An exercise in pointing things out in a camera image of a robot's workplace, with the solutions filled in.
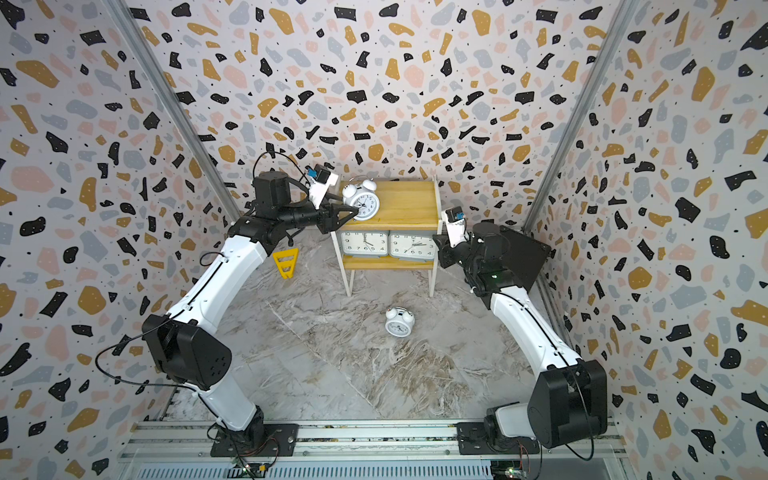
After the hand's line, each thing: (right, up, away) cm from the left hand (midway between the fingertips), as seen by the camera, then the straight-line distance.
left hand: (354, 205), depth 74 cm
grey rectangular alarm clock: (+1, -9, +15) cm, 18 cm away
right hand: (+21, -7, +6) cm, 23 cm away
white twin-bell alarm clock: (+11, -32, +13) cm, 36 cm away
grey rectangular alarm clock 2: (+15, -9, +14) cm, 23 cm away
